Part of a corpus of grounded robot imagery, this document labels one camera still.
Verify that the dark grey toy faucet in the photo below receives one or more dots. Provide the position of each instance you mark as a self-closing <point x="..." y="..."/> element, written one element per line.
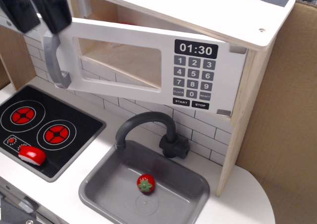
<point x="159" y="123"/>

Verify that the white toy microwave door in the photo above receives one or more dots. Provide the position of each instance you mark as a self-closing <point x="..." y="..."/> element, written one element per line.
<point x="147" y="64"/>

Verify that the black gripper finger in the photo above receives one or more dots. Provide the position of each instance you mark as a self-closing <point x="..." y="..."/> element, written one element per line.
<point x="21" y="13"/>
<point x="55" y="13"/>

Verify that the brown cardboard panel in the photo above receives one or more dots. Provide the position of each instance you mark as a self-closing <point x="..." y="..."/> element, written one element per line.
<point x="280" y="145"/>

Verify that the black toy stovetop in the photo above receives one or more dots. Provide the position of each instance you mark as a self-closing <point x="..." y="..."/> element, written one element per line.
<point x="31" y="117"/>

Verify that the grey oven front panel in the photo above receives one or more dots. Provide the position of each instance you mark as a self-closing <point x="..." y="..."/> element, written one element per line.
<point x="16" y="207"/>

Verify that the grey toy range hood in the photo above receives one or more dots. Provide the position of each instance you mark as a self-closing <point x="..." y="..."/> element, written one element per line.
<point x="6" y="22"/>

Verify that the red toy strawberry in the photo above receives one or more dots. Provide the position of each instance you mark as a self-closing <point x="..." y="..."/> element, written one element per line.
<point x="146" y="183"/>

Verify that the red tuna sushi toy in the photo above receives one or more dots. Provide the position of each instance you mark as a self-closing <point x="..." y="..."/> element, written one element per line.
<point x="31" y="155"/>

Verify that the white wooden microwave cabinet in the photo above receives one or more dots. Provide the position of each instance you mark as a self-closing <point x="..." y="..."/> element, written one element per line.
<point x="253" y="24"/>

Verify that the grey plastic sink basin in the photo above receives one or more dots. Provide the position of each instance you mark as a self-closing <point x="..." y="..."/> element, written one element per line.
<point x="111" y="190"/>

